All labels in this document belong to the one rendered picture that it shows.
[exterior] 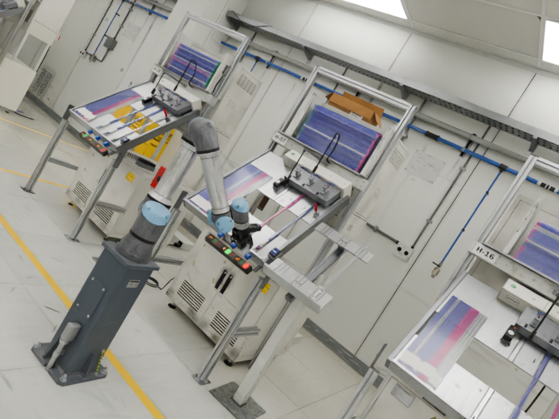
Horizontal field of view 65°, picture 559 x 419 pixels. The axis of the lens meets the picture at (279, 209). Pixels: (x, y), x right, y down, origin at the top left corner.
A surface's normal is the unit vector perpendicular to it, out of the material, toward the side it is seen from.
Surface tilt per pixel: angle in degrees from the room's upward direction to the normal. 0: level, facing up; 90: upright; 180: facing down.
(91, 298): 90
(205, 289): 90
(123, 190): 90
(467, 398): 44
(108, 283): 90
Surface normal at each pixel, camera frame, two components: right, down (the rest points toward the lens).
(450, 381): 0.04, -0.75
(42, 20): 0.72, 0.48
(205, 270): -0.47, -0.21
